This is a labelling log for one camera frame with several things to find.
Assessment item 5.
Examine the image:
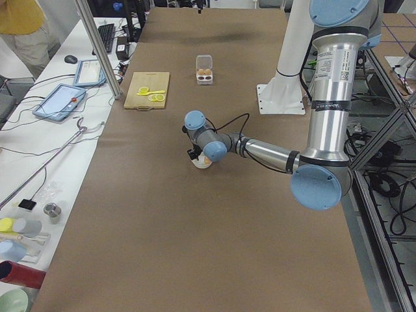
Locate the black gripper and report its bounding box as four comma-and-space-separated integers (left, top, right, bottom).
187, 145, 202, 160

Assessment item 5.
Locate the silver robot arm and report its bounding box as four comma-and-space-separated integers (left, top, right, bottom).
182, 1, 384, 211

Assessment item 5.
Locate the clear plastic egg box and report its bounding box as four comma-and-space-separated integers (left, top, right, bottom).
196, 54, 213, 85

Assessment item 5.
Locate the white ceramic bowl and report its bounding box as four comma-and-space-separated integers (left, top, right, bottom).
191, 154, 213, 169

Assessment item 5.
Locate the wooden cutting board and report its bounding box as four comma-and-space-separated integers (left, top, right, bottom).
123, 71, 170, 111

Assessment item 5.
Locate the black keyboard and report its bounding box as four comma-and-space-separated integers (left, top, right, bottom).
97, 23, 115, 54

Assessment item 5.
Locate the long metal grabber stick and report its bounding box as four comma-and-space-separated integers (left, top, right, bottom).
1, 118, 105, 209

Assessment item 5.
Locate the blue teach pendant far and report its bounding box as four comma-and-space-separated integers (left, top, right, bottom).
73, 59, 106, 87

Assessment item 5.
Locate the blue teach pendant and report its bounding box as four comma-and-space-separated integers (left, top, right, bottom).
32, 84, 87, 122
73, 59, 106, 87

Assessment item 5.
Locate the computer mouse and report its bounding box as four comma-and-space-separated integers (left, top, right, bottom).
64, 55, 78, 64

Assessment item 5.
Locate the blue teach pendant near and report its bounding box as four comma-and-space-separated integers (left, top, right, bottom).
32, 84, 87, 122

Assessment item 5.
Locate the small metal cylinder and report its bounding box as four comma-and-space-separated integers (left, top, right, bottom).
43, 203, 62, 224

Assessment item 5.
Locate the small black square pad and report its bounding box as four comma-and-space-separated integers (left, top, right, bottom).
18, 199, 36, 211

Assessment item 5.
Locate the grey cup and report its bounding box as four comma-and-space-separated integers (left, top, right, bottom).
12, 218, 42, 237

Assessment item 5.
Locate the yellow cup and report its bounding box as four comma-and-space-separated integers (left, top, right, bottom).
0, 218, 16, 233

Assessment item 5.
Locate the light blue cup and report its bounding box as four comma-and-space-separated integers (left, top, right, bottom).
0, 240, 27, 262

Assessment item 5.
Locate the red bottle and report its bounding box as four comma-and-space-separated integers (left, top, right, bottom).
1, 261, 46, 289

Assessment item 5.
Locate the green bowl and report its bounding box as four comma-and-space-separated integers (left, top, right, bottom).
0, 289, 29, 312

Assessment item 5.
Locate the lemon slice near handle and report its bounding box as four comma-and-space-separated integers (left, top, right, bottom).
148, 94, 166, 102

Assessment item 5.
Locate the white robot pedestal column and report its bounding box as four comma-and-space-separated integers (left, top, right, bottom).
257, 0, 314, 114

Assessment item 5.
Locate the aluminium frame post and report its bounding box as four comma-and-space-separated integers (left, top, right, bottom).
74, 0, 122, 99

